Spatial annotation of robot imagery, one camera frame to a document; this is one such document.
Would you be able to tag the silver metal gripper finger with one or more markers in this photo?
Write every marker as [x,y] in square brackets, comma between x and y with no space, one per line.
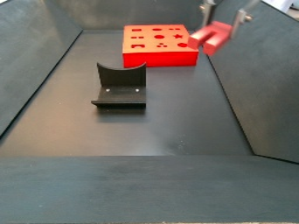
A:
[207,9]

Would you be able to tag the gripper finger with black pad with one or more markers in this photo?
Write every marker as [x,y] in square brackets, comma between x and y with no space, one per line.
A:
[243,17]

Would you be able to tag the red double-square peg block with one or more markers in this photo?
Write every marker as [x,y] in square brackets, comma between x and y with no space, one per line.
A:
[211,37]

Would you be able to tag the red shape-hole board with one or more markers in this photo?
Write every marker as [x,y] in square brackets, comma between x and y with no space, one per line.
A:
[157,45]

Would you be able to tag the black curved regrasp stand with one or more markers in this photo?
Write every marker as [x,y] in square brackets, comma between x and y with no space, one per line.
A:
[121,87]

